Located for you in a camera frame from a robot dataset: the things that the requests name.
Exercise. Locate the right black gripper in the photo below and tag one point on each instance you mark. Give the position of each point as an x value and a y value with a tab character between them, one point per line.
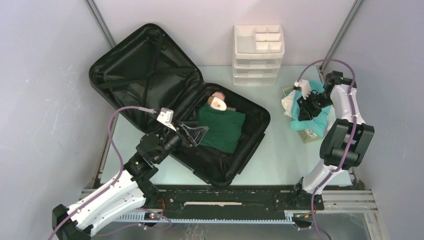
305	112

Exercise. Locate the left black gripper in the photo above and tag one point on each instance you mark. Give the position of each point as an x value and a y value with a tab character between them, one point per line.
191	136

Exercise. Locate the white garment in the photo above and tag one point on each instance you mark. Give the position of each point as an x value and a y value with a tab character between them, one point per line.
290	104

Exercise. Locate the dark green garment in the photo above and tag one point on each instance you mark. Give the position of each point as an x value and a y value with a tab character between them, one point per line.
224	128

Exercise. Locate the pink brown small box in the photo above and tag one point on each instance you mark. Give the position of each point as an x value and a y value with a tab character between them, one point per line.
220	95

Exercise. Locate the white plastic drawer organizer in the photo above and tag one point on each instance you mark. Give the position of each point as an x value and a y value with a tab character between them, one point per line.
258	52

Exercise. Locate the black ribbed hard-shell suitcase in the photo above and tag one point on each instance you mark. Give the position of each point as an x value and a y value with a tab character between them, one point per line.
149	69

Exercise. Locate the orange grey cylindrical tube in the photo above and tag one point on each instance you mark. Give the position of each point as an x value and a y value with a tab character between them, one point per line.
231	109

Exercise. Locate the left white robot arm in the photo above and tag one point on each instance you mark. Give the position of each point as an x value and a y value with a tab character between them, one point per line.
129	189

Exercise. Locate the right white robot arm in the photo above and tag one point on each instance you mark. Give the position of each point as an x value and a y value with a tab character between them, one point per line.
345	144

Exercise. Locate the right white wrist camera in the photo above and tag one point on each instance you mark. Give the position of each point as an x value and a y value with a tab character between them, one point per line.
304	87

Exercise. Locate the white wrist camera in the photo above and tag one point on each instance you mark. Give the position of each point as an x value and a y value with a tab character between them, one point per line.
165	117
304	87

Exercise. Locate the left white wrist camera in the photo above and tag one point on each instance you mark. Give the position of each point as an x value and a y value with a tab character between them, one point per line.
165	117

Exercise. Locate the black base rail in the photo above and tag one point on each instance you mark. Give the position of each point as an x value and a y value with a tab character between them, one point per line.
234	202

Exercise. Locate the aluminium frame rail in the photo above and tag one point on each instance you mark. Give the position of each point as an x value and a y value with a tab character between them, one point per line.
351	201

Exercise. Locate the grey slotted cable duct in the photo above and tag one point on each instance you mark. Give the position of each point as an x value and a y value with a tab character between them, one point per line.
139	217

